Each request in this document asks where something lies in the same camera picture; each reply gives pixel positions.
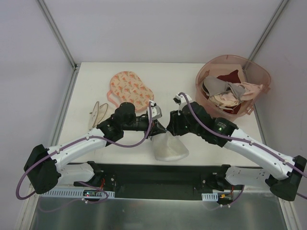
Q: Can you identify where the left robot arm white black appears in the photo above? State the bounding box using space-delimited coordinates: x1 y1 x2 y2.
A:
24 101 166 194

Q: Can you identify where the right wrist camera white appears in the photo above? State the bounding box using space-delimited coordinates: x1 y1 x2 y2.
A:
173 93 193 111

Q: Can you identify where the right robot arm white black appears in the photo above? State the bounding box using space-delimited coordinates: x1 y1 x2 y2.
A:
167 98 307 201

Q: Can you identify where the controller board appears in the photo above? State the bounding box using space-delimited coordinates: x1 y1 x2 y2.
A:
41 188 115 199
201 192 234 202

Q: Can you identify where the white mesh laundry bag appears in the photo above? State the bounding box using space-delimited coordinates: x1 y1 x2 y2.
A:
151 131 189 161

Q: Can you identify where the right controller board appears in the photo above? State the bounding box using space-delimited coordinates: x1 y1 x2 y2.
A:
201 192 234 202

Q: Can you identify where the floral pink laundry pouch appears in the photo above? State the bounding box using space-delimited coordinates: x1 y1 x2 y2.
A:
106 71 154 112

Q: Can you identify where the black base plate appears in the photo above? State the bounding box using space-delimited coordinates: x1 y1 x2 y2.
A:
73 161 240 199

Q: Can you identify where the aluminium frame post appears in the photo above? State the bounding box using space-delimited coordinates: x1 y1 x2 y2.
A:
248 0 291 61
36 0 78 70

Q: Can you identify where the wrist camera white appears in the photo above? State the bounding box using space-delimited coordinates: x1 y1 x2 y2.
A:
173 93 193 111
147 100 162 120

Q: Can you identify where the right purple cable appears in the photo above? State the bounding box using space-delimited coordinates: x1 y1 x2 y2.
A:
178 92 307 208

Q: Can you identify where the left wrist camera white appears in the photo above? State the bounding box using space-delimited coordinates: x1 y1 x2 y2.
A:
147 100 162 120

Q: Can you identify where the small beige mesh bag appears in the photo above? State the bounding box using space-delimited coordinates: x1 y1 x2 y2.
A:
88 101 111 130

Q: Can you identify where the left aluminium frame post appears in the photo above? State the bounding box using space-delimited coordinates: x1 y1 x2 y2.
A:
36 0 78 70

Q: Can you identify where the pink translucent plastic tub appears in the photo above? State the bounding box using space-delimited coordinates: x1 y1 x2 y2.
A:
195 55 271 121

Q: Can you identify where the pink bra in tub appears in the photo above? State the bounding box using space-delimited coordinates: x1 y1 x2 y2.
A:
209 82 264 107

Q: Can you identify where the grey bra in tub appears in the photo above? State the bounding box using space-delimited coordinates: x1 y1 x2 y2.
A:
202 76 246 100

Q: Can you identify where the right aluminium frame post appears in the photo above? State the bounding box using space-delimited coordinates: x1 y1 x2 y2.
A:
248 0 291 61

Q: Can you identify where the dark red garment in tub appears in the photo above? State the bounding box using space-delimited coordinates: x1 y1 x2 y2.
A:
217 70 241 83

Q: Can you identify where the left controller board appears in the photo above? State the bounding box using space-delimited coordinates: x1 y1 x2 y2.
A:
41 188 115 199

